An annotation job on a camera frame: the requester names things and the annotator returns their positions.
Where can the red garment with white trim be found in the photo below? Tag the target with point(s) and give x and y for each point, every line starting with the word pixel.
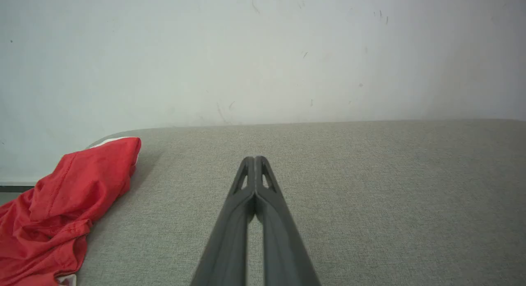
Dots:
pixel 53 212

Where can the grey fabric padded surface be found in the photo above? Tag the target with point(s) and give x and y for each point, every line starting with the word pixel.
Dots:
pixel 370 204

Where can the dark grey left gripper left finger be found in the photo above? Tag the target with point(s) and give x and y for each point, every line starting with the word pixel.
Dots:
pixel 228 236

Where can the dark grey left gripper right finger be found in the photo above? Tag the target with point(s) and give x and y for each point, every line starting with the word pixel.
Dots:
pixel 283 245

